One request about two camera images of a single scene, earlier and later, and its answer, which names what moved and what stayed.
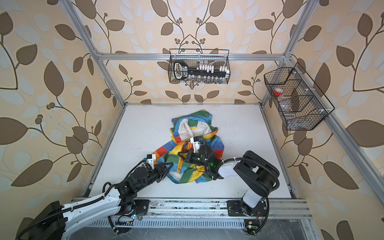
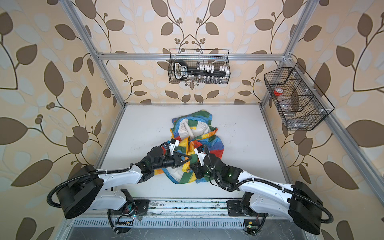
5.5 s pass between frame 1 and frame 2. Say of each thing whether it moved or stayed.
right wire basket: stayed
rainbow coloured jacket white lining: stayed
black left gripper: moved
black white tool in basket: stayed
